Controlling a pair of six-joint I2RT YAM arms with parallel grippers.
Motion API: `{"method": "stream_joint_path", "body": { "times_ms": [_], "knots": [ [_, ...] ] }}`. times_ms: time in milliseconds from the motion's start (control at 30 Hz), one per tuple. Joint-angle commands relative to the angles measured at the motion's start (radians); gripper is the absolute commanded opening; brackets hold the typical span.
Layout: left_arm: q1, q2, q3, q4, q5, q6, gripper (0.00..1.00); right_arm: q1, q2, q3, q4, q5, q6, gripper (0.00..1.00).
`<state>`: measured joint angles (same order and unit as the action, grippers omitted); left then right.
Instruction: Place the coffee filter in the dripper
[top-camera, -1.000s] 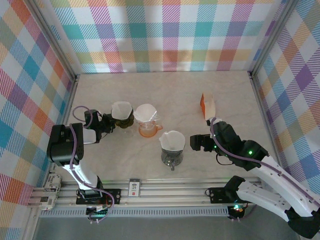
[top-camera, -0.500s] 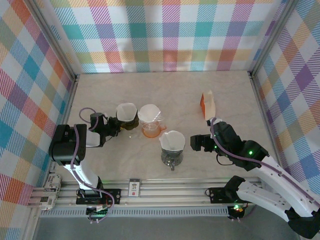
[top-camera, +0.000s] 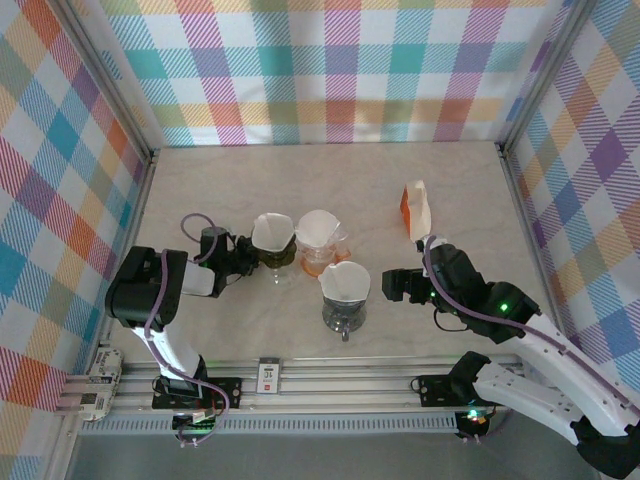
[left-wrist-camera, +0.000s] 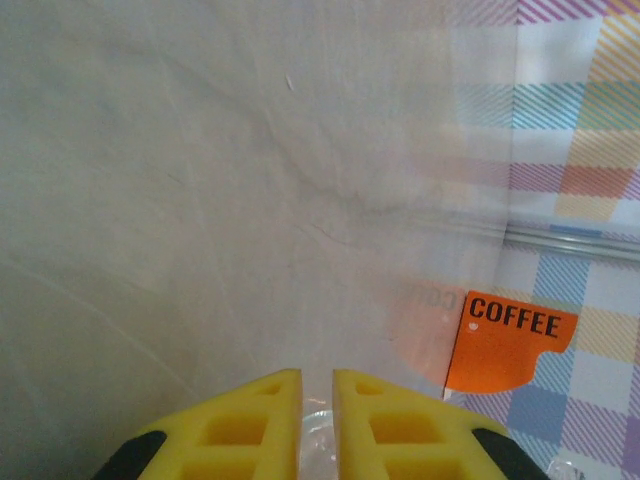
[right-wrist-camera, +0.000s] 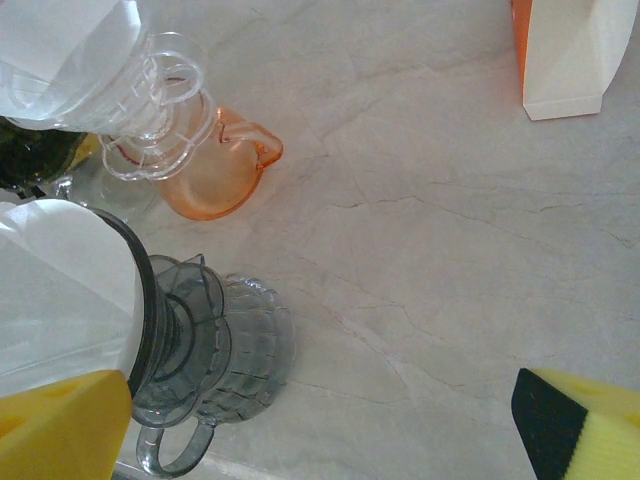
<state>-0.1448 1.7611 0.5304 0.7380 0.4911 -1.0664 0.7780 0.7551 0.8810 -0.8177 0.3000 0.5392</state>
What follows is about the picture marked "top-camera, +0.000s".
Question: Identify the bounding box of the clear plastic coffee dripper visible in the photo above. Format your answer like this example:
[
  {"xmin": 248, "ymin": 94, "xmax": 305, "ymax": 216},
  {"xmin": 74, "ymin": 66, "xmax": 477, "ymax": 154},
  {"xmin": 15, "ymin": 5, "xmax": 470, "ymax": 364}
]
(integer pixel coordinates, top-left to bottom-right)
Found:
[{"xmin": 294, "ymin": 219, "xmax": 351, "ymax": 266}]

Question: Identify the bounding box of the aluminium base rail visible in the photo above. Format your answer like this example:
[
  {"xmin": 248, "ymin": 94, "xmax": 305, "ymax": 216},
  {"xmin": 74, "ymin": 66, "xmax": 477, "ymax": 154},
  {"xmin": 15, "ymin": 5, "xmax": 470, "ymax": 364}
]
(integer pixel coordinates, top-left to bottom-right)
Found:
[{"xmin": 64, "ymin": 355, "xmax": 531, "ymax": 412}]

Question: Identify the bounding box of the small controller board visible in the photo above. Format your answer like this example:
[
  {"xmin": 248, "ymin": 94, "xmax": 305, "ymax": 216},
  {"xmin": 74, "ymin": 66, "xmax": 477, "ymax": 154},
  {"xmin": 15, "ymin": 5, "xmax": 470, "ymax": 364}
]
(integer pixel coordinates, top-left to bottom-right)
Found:
[
  {"xmin": 457, "ymin": 407, "xmax": 494, "ymax": 441},
  {"xmin": 172, "ymin": 409, "xmax": 224, "ymax": 441}
]

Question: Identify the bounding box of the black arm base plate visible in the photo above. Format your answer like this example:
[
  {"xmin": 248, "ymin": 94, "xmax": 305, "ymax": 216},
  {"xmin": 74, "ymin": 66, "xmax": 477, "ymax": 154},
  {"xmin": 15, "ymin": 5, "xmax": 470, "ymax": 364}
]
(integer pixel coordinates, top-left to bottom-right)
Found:
[
  {"xmin": 417, "ymin": 374, "xmax": 454, "ymax": 407},
  {"xmin": 204, "ymin": 377, "xmax": 245, "ymax": 409}
]

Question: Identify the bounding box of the aluminium frame post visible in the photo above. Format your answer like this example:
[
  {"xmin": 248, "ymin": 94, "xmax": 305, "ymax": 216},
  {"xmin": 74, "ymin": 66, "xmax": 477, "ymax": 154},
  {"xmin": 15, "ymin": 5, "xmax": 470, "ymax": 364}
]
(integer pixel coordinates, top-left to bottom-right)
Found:
[
  {"xmin": 59, "ymin": 0, "xmax": 159, "ymax": 164},
  {"xmin": 497, "ymin": 0, "xmax": 599, "ymax": 154}
]

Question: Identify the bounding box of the orange filter holder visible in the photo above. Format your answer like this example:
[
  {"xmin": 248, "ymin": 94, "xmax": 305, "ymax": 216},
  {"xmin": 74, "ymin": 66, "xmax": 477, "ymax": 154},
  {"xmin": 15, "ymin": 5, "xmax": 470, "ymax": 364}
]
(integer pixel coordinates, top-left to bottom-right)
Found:
[{"xmin": 398, "ymin": 188, "xmax": 416, "ymax": 236}]

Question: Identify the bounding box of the grey slotted cable duct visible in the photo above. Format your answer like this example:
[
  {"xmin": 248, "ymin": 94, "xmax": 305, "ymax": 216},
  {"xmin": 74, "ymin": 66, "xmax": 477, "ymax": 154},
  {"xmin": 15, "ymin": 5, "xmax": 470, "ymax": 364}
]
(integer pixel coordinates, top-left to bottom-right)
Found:
[{"xmin": 79, "ymin": 417, "xmax": 461, "ymax": 437}]

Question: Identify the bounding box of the white label card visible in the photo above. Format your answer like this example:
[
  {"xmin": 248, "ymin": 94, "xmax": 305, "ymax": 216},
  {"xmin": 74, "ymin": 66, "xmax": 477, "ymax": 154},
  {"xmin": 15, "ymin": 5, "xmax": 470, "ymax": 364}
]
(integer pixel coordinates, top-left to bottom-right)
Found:
[{"xmin": 258, "ymin": 357, "xmax": 282, "ymax": 396}]

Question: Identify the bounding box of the aluminium side rail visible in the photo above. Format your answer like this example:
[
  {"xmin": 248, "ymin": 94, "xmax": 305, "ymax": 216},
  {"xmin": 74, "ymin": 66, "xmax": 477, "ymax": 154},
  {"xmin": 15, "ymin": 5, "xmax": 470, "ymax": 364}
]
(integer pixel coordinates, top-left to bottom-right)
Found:
[
  {"xmin": 44, "ymin": 149, "xmax": 159, "ymax": 480},
  {"xmin": 499, "ymin": 144, "xmax": 574, "ymax": 351}
]

